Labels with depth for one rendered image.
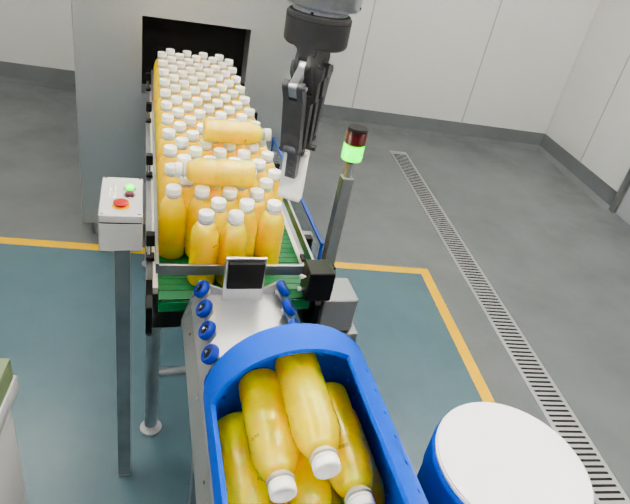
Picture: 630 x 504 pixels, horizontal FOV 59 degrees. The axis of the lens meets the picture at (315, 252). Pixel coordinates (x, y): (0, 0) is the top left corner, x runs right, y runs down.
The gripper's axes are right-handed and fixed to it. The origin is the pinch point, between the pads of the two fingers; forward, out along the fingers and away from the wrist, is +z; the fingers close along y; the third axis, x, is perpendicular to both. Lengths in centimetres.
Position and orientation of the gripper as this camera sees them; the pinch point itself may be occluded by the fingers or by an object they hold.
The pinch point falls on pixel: (293, 173)
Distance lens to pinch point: 74.1
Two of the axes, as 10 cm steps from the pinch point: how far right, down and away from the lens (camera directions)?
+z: -1.7, 8.4, 5.2
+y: 3.0, -4.6, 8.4
